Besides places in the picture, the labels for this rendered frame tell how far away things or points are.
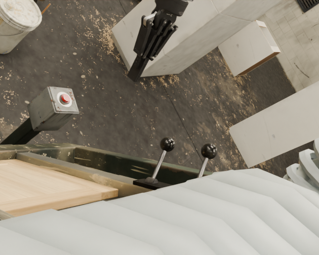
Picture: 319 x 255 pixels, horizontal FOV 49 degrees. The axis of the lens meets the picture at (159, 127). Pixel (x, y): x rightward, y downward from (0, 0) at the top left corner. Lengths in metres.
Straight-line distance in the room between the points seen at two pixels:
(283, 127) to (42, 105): 3.42
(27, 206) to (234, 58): 5.27
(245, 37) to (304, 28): 3.25
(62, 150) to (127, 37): 2.30
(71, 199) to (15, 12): 1.86
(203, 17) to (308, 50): 5.88
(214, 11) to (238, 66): 2.81
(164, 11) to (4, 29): 1.79
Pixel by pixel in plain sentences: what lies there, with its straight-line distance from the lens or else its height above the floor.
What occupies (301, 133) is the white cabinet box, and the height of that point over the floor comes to 0.80.
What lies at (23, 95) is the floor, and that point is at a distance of 2.61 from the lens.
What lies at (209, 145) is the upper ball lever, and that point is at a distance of 0.79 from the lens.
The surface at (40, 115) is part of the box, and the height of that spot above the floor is 0.83.
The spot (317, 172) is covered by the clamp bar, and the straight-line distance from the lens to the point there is 0.20.
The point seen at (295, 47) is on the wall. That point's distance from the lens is 8.85.
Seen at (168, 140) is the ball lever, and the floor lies 1.46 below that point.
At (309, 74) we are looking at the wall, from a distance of 8.79.
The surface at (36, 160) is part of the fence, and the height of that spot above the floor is 1.00.
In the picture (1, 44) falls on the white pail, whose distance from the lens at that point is 2.64.
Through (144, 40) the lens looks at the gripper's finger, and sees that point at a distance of 0.85.
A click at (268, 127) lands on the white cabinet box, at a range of 4.49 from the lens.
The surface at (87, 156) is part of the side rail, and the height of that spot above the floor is 0.96.
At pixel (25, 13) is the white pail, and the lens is 2.56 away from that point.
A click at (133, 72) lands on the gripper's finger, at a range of 0.92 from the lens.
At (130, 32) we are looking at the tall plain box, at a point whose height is 0.25.
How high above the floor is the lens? 1.93
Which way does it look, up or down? 34 degrees down
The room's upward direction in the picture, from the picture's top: 59 degrees clockwise
